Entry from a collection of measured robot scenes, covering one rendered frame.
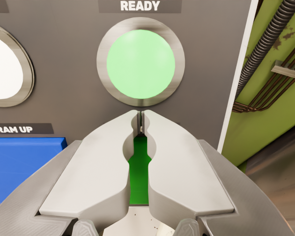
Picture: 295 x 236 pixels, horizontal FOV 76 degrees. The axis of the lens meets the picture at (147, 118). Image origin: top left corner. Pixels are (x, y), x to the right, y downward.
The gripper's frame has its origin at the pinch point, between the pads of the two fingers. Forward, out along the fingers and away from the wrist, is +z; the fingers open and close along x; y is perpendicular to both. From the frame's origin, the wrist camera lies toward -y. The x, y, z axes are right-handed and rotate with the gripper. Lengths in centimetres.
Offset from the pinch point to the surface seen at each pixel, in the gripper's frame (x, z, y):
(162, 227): 4.5, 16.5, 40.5
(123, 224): -12, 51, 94
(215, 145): 6.2, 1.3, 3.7
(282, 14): 19.5, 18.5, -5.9
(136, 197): -0.6, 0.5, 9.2
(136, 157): -0.4, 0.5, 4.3
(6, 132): -10.7, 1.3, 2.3
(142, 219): -1, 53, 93
